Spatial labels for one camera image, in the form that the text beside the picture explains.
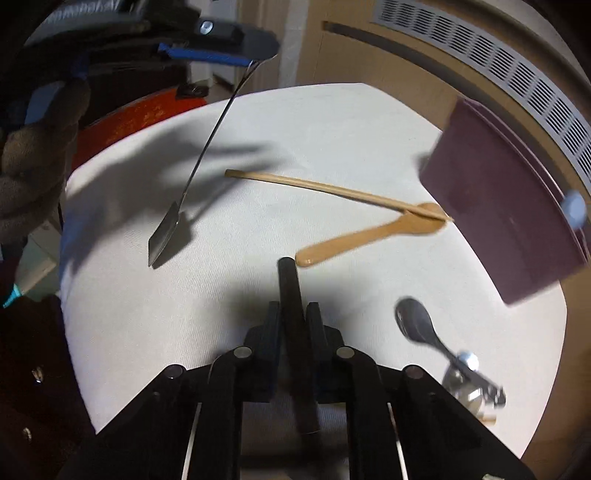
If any silver metal spoon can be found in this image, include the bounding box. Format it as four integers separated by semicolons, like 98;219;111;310
394;297;480;372

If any grey round spoon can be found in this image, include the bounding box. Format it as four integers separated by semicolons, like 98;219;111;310
442;365;484;416

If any metal spatula thin handle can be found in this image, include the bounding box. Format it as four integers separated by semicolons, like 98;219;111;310
147;61;263;268

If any wooden chopstick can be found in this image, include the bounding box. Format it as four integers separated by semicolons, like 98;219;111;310
477;413;497;425
224;169;454;222

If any black handled utensil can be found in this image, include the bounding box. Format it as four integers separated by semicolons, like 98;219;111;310
277;257;320;440

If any left gloved hand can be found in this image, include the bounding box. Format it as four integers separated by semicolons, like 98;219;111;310
1;78;90;244

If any red stool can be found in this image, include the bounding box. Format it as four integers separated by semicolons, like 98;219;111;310
71;88;207;171

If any white tablecloth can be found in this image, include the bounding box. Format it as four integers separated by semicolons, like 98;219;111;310
58;82;569;460

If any wooden spoon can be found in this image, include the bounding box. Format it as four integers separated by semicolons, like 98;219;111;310
294;203;454;267

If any maroon utensil holder box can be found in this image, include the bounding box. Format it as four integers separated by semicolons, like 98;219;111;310
420;98;590;304

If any grey ventilation grille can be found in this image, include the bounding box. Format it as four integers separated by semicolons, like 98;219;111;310
373;0;590;187

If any light blue spoon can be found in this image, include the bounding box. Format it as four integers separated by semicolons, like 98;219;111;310
561;190;587;230

